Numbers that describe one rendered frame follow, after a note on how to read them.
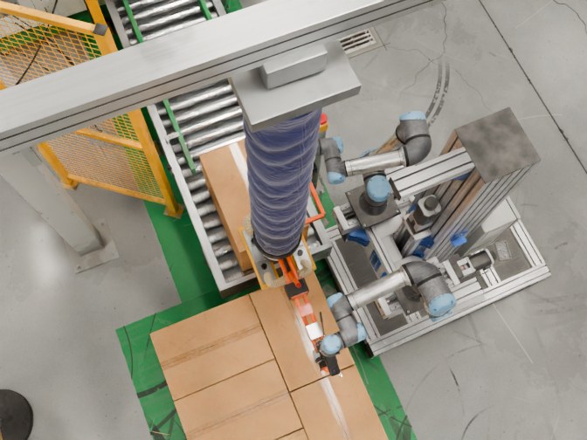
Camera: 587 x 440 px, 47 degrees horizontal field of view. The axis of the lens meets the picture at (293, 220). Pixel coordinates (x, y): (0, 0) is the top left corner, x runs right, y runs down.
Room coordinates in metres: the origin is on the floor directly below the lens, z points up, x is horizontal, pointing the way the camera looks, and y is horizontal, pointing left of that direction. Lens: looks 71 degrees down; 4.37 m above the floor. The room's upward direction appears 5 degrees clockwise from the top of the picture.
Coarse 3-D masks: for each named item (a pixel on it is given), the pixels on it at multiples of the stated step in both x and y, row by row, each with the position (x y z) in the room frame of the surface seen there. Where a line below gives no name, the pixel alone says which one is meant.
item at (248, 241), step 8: (240, 232) 1.00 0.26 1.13; (248, 240) 0.96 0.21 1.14; (248, 248) 0.92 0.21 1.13; (256, 264) 0.85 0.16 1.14; (264, 264) 0.84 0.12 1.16; (272, 264) 0.86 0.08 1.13; (256, 272) 0.80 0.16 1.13; (264, 272) 0.81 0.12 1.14; (272, 272) 0.81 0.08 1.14; (264, 280) 0.77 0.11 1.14; (264, 288) 0.73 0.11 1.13
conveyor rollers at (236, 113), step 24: (120, 0) 2.71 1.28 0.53; (144, 0) 2.72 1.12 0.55; (192, 0) 2.76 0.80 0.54; (144, 24) 2.53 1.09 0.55; (192, 24) 2.57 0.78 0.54; (216, 96) 2.07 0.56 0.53; (168, 120) 1.86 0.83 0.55; (216, 120) 1.89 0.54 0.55; (192, 144) 1.72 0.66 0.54; (216, 144) 1.73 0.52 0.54; (216, 240) 1.12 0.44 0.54
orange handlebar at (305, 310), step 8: (312, 184) 1.25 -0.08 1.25; (312, 192) 1.20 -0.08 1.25; (320, 208) 1.13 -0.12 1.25; (320, 216) 1.09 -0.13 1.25; (280, 264) 0.83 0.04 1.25; (288, 264) 0.83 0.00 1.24; (296, 272) 0.79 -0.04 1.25; (288, 280) 0.75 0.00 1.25; (304, 296) 0.68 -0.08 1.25; (296, 304) 0.64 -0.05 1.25; (304, 312) 0.61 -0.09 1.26; (312, 312) 0.61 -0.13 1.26; (304, 320) 0.57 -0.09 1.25; (312, 320) 0.57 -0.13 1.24
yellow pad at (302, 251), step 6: (300, 246) 0.96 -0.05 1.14; (306, 246) 0.96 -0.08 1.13; (294, 252) 0.92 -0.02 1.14; (300, 252) 0.92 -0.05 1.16; (306, 252) 0.93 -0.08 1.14; (294, 258) 0.89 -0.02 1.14; (300, 258) 0.89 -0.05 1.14; (312, 258) 0.90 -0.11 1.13; (294, 264) 0.87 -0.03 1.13; (312, 264) 0.87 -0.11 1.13; (312, 270) 0.84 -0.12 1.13
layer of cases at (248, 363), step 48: (192, 336) 0.55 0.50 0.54; (240, 336) 0.58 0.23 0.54; (288, 336) 0.60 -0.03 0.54; (192, 384) 0.29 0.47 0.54; (240, 384) 0.31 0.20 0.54; (288, 384) 0.34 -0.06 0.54; (336, 384) 0.36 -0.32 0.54; (192, 432) 0.04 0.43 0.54; (240, 432) 0.06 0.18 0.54; (288, 432) 0.09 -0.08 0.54; (336, 432) 0.11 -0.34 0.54; (384, 432) 0.13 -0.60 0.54
